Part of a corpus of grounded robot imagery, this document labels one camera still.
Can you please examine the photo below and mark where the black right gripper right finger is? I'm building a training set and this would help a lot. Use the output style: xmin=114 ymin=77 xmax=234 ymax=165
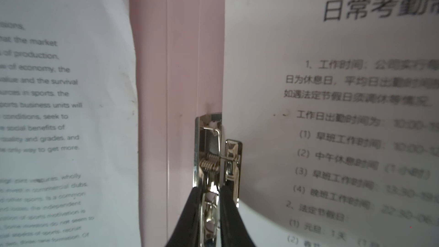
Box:
xmin=219 ymin=185 xmax=256 ymax=247

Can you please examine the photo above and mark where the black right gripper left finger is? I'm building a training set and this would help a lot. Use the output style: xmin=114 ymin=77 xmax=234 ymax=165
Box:
xmin=165 ymin=187 xmax=202 ymax=247

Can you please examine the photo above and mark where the printed white paper sheet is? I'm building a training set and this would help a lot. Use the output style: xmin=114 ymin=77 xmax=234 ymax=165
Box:
xmin=223 ymin=0 xmax=439 ymax=247

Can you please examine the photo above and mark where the pink file folder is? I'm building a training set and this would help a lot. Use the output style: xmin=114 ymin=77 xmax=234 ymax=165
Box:
xmin=130 ymin=0 xmax=225 ymax=247

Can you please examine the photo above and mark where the metal folder clip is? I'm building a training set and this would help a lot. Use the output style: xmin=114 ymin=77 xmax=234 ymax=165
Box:
xmin=193 ymin=113 xmax=242 ymax=247

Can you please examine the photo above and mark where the printed white paper stack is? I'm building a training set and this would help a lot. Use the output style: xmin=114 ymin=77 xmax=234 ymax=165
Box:
xmin=1 ymin=0 xmax=141 ymax=247

